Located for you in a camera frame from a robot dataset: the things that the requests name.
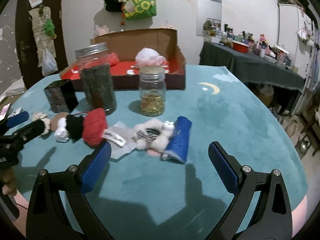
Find cream crochet scrunchie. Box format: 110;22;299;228
31;112;51;136

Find tan round powder puff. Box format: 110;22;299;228
50;112;68;132

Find black fuzzy pompom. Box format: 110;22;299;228
66;114;84;140

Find red knitted ball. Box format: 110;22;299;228
82;108;107;147

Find grey white cloth with label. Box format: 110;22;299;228
102;121;137;160

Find blue cloth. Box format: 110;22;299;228
161;116;192;164

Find coral red bath pouf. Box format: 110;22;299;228
106;53;120;67

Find white fluffy bunny scrunchie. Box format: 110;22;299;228
133;119;175;155

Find white bath pouf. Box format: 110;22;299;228
135;48;167;69

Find person left hand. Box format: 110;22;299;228
1;167;17;197

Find smartphone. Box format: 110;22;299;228
0;103;11;121

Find floral beauty cream tin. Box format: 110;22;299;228
44;79;78;113

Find plastic bag on door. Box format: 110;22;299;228
41;48;58;77

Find green plush frog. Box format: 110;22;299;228
43;19;56;38

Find large glass jar dark contents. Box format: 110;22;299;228
75;42;117;115

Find hanging pocket organizer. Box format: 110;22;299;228
29;5;56;68

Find cardboard box red lining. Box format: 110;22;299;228
59;28;187;91

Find small glass jar gold contents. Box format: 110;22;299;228
139;66;166;116

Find dark wooden door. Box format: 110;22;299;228
15;0;68;88

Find side table dark cloth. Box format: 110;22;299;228
198;40;305;116

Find red basin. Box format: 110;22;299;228
232;41;249;53

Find green tote bag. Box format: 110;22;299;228
122;0;157;21

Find white wardrobe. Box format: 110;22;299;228
277;3;317;78

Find pink plush toy on wall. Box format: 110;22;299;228
94;24;109;37

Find wall mirror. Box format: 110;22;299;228
196;0;222;36

